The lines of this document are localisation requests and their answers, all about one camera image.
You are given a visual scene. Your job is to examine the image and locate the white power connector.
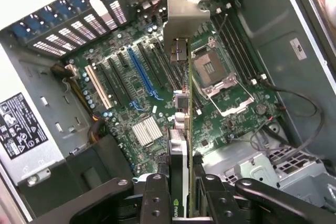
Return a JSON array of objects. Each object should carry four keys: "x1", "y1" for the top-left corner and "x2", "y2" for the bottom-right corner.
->
[{"x1": 64, "y1": 63, "x2": 79, "y2": 80}]

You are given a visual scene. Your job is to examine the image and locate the metal CPU socket cover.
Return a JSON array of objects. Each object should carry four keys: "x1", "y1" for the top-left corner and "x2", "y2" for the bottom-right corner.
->
[{"x1": 204, "y1": 76, "x2": 255, "y2": 117}]

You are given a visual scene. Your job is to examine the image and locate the open black PC case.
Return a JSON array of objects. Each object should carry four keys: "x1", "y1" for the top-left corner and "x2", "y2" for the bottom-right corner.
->
[{"x1": 0, "y1": 0, "x2": 336, "y2": 224}]

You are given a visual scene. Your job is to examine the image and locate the black looped wire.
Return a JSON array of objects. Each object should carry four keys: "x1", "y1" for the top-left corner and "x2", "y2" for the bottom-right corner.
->
[{"x1": 250, "y1": 76, "x2": 325, "y2": 162}]

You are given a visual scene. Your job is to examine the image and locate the white expansion slot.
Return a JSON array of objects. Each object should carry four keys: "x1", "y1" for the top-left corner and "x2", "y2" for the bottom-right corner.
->
[{"x1": 84, "y1": 64, "x2": 113, "y2": 110}]

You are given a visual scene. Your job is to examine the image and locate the white case wall sticker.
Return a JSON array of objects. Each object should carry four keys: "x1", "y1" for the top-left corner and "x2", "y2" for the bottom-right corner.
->
[{"x1": 290, "y1": 36, "x2": 308, "y2": 59}]

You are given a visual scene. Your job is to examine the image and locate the yellow black power wires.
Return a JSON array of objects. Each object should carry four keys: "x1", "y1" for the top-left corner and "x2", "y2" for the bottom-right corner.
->
[{"x1": 51, "y1": 62, "x2": 108, "y2": 143}]

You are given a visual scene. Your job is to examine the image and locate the black RAM slot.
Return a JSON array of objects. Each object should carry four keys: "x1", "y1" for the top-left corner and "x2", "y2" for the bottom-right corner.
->
[
  {"x1": 222, "y1": 10, "x2": 261, "y2": 82},
  {"x1": 216, "y1": 13, "x2": 257, "y2": 84},
  {"x1": 211, "y1": 14, "x2": 251, "y2": 86},
  {"x1": 226, "y1": 7, "x2": 266, "y2": 79}
]

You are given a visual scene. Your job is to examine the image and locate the black power supply label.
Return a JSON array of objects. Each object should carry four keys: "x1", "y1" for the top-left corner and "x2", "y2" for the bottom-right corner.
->
[{"x1": 0, "y1": 92, "x2": 49, "y2": 159}]

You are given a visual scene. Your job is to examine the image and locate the blue card retention bar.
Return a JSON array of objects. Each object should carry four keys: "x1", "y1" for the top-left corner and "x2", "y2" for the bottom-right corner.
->
[{"x1": 10, "y1": 0, "x2": 118, "y2": 42}]

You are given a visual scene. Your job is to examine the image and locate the silver metal drive cage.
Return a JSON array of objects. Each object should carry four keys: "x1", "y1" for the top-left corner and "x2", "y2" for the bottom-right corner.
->
[{"x1": 202, "y1": 140, "x2": 336, "y2": 209}]

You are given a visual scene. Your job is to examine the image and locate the green motherboard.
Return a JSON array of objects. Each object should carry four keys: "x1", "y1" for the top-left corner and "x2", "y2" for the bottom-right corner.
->
[{"x1": 64, "y1": 6, "x2": 286, "y2": 177}]

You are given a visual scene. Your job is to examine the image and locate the CPU socket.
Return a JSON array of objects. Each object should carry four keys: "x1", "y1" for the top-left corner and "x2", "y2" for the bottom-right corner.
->
[{"x1": 191, "y1": 45, "x2": 229, "y2": 88}]

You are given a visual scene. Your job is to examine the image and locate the grey power supply unit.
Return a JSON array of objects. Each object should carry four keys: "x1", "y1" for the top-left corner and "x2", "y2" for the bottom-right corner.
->
[{"x1": 0, "y1": 48, "x2": 106, "y2": 185}]

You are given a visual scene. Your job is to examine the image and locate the long black expansion slot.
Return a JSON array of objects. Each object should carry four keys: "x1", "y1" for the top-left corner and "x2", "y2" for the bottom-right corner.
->
[
  {"x1": 107, "y1": 56, "x2": 137, "y2": 104},
  {"x1": 136, "y1": 40, "x2": 165, "y2": 90},
  {"x1": 96, "y1": 61, "x2": 124, "y2": 106}
]

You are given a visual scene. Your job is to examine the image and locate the silver finned chipset heat sink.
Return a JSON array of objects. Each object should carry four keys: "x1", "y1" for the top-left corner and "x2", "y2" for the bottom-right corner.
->
[{"x1": 131, "y1": 115, "x2": 163, "y2": 146}]

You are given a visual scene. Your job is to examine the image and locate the blue expansion slot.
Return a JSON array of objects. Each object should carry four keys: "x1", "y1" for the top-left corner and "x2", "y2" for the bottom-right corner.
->
[{"x1": 127, "y1": 46, "x2": 156, "y2": 97}]

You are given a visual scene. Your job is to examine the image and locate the short black expansion slot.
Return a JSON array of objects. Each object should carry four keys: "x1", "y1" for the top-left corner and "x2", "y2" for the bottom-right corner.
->
[{"x1": 117, "y1": 51, "x2": 130, "y2": 69}]

